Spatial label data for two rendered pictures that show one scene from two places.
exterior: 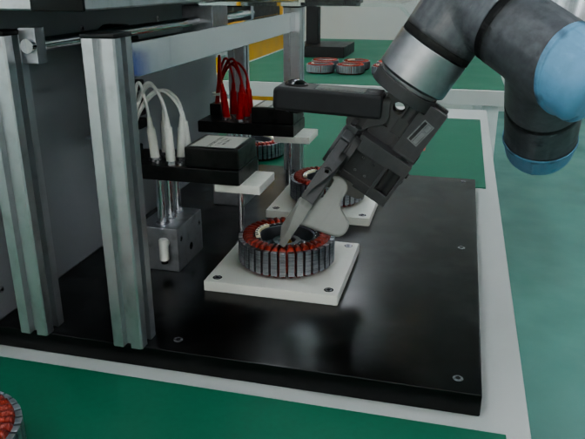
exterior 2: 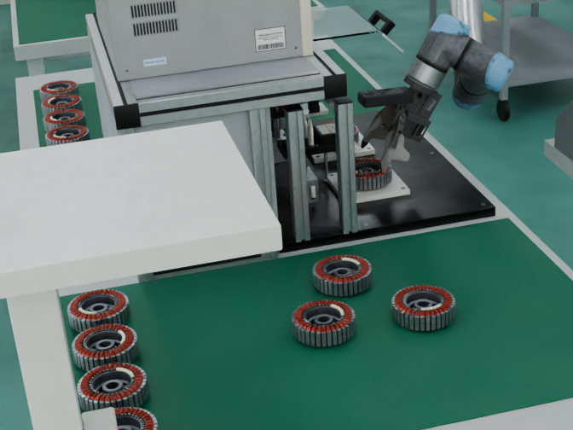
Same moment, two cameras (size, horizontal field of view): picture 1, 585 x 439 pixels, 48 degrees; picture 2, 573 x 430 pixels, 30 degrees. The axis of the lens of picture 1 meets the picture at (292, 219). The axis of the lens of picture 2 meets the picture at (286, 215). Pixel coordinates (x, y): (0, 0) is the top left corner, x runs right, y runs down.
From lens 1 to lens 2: 1.75 m
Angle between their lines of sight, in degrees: 25
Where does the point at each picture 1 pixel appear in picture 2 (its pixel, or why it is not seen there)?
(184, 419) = (399, 247)
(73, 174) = not seen: hidden behind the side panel
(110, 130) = (349, 138)
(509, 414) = (504, 212)
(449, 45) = (443, 66)
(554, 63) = (493, 72)
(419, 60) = (431, 75)
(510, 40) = (472, 64)
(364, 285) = (409, 183)
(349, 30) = not seen: outside the picture
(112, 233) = (346, 182)
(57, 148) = not seen: hidden behind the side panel
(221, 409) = (408, 241)
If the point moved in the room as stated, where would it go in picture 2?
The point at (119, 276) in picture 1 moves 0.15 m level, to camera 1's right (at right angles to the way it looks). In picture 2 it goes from (346, 200) to (408, 183)
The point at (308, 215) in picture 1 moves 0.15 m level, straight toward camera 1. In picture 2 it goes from (393, 154) to (433, 178)
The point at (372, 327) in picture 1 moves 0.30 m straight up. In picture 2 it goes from (434, 198) to (433, 64)
